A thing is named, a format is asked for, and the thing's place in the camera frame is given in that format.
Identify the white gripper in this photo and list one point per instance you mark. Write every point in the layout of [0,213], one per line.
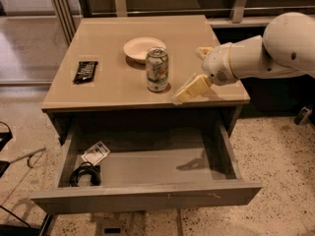
[216,67]

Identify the small grey floor object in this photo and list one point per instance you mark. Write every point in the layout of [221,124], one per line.
[303,115]

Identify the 7up soda can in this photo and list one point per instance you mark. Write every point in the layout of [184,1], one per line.
[157,69]

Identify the black snack bar packet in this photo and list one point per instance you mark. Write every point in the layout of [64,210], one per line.
[85,72]

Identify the white bowl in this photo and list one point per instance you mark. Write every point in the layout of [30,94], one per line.
[137,48]

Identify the open grey top drawer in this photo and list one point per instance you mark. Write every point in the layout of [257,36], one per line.
[171,167]

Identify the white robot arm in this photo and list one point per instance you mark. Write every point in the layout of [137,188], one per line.
[286,49]

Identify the white card in drawer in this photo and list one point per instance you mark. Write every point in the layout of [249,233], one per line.
[96,153]

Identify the grey cabinet with beige top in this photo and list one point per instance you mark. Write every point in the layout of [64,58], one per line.
[116,85]

